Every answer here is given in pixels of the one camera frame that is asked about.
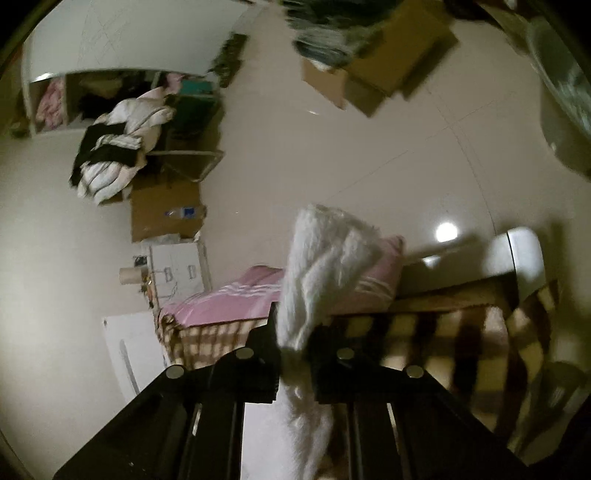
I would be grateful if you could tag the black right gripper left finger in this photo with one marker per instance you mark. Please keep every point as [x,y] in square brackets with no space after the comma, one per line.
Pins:
[186,424]

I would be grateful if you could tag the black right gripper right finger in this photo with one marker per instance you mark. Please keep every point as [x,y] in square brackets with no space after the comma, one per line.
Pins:
[402,424]

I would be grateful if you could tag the white fuzzy garment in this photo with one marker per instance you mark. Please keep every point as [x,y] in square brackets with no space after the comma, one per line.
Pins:
[330,251]

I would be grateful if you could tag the chair with clothes pile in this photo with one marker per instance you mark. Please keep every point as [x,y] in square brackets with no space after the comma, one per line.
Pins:
[152,134]

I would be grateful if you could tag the open cardboard box with clothes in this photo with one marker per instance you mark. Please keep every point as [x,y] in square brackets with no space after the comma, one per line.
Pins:
[361,53]

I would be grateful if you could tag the white bed headboard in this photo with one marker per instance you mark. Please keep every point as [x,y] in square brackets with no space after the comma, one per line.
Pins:
[136,354]

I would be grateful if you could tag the brown checkered bed sheet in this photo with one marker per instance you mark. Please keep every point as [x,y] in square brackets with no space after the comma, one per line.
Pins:
[489,356]

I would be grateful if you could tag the pink striped pillow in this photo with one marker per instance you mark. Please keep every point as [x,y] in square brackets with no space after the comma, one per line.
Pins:
[251,295]

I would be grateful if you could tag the white nightstand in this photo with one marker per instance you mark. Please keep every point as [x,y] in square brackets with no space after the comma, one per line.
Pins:
[179,271]

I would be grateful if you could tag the plastic water bottle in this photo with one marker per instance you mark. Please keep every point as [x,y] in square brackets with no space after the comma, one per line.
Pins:
[187,212]

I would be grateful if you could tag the cardboard box by nightstand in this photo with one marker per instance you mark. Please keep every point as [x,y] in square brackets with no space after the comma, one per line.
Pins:
[151,199]

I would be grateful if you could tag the pink folded blanket on shelf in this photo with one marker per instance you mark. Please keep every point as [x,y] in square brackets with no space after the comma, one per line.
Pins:
[50,109]

